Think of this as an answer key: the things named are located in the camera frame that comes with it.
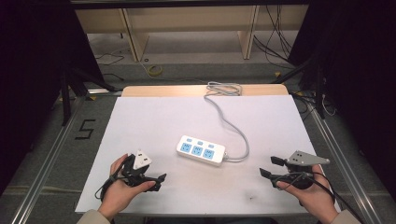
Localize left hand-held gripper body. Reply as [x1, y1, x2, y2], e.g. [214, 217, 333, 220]
[120, 149, 161, 189]

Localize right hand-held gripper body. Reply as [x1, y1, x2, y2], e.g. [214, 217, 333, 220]
[270, 149, 332, 190]

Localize white power strip blue sockets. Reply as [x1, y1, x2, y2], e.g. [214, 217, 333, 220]
[176, 134, 227, 167]

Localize person's right hand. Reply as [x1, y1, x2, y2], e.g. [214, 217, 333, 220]
[276, 164, 340, 224]

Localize person's left hand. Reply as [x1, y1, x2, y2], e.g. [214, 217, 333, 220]
[98, 153, 157, 219]

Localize white board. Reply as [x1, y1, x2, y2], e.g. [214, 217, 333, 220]
[75, 94, 342, 217]

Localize black metal stand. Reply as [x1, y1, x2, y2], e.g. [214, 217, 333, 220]
[59, 66, 123, 127]
[271, 54, 327, 120]

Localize light wooden table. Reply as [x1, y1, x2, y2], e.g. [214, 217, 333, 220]
[120, 83, 290, 98]

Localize yellow tape roll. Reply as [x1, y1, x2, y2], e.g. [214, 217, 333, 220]
[147, 63, 163, 77]

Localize dark curtain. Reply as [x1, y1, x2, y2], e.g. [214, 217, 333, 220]
[0, 0, 105, 196]
[287, 0, 396, 200]

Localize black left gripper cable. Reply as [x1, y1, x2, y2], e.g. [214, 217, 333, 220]
[93, 154, 135, 201]

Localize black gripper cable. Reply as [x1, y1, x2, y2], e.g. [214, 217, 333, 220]
[93, 154, 135, 201]
[274, 171, 364, 224]

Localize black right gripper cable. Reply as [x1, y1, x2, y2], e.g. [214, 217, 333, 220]
[274, 171, 364, 224]

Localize aluminium floor rail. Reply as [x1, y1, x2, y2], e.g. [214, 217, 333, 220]
[305, 102, 383, 224]
[9, 95, 88, 224]

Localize grey power strip cable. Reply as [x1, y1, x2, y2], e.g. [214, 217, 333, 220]
[203, 80, 251, 163]

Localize thin black floor cable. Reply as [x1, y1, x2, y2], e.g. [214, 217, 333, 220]
[94, 51, 126, 67]

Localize bundle of black cables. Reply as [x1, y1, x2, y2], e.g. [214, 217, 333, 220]
[252, 4, 297, 70]

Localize light wooden desk frame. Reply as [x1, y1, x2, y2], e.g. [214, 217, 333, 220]
[74, 4, 310, 63]

